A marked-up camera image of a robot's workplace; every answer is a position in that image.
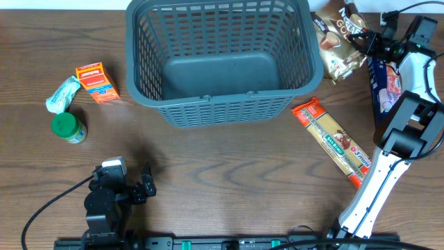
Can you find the blue Kleenex tissue multipack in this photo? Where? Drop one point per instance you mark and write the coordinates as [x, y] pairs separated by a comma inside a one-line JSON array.
[[385, 86]]

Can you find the San Remo spaghetti packet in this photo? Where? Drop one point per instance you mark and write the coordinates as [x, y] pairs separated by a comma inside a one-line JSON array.
[[335, 140]]

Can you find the green lid seasoning jar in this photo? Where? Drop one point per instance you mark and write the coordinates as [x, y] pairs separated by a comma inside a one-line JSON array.
[[66, 126]]

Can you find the brown Nescafe Gold coffee bag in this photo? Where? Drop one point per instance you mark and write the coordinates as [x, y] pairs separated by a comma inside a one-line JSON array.
[[333, 23]]

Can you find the orange medicine box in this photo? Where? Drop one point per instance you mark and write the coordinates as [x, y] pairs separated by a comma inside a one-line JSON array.
[[98, 83]]

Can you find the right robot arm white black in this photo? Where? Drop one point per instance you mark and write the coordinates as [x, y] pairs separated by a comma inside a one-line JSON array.
[[412, 129]]

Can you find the grey plastic basket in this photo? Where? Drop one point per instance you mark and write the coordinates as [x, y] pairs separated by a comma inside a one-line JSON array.
[[205, 62]]

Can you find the crumpled light green packet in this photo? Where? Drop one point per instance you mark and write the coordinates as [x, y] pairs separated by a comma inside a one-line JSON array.
[[63, 96]]

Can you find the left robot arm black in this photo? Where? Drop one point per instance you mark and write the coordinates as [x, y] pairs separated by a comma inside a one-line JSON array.
[[109, 206]]

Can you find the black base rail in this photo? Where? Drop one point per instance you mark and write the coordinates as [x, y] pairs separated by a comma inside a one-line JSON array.
[[197, 243]]

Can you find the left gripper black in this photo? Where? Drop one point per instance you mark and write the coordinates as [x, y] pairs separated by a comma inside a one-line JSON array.
[[141, 194]]

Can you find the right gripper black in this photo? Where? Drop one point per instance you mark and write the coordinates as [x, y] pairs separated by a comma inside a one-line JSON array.
[[376, 44]]

